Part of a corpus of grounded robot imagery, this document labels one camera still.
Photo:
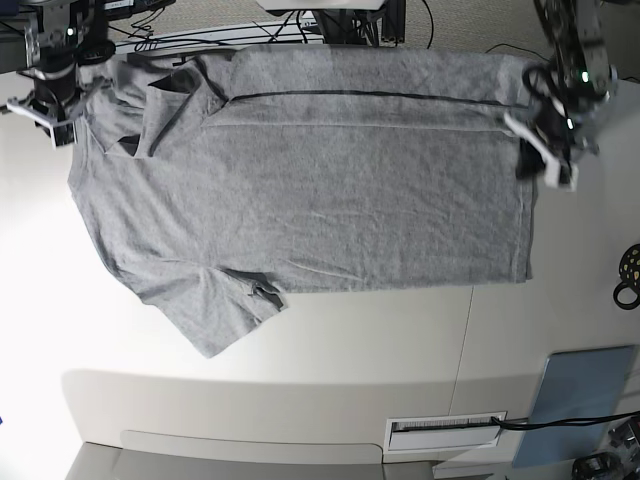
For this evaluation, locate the white cable grommet slot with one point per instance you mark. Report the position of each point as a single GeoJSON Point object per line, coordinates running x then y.
{"type": "Point", "coordinates": [441, 434]}

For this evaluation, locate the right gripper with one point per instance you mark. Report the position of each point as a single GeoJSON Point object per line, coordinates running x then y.
{"type": "Point", "coordinates": [54, 104]}

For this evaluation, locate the blue grey board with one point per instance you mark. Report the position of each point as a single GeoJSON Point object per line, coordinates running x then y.
{"type": "Point", "coordinates": [575, 384]}

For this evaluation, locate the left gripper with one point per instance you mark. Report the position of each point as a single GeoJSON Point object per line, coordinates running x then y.
{"type": "Point", "coordinates": [551, 144]}

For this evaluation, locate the black camera stand base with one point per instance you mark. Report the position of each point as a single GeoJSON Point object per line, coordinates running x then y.
{"type": "Point", "coordinates": [343, 22]}

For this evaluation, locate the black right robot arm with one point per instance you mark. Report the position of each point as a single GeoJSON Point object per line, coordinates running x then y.
{"type": "Point", "coordinates": [61, 37]}

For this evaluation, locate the grey T-shirt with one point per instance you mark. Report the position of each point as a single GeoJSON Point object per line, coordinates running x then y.
{"type": "Point", "coordinates": [213, 187]}

